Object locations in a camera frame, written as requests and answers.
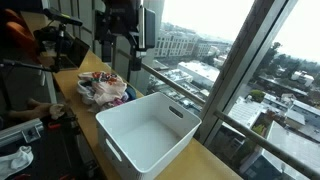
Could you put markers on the black bag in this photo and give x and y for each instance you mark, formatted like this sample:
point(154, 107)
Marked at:
point(46, 35)

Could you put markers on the aluminium extrusion rail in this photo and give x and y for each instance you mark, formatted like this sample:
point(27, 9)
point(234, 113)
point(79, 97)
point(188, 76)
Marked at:
point(20, 131)

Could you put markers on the grey window mullion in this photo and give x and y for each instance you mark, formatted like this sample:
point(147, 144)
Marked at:
point(240, 66)

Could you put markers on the white metal post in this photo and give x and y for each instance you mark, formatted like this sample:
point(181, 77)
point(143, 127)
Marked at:
point(50, 86)

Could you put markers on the black stereo camera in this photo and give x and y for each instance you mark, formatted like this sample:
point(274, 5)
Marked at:
point(63, 17)

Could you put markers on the magenta pink cloth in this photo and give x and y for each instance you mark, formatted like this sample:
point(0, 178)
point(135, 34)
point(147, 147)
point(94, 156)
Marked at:
point(118, 100)

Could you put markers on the white plastic basket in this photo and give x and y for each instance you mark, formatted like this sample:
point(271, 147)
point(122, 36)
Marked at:
point(146, 140)

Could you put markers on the white sock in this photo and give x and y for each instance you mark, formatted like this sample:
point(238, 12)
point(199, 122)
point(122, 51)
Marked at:
point(15, 161)

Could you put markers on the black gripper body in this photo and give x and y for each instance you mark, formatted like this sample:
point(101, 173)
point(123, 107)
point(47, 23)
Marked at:
point(116, 16)

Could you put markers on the dark blue cloth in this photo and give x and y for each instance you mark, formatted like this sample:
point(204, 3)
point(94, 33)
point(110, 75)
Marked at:
point(131, 92)

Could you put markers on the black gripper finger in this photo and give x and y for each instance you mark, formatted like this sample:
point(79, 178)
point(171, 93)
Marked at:
point(106, 51)
point(135, 55)

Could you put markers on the black camera stand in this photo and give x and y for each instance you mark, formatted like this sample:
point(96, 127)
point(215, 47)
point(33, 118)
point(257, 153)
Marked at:
point(60, 46)

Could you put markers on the light pink printed t-shirt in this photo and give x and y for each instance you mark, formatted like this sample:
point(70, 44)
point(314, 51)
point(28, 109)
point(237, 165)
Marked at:
point(106, 86)

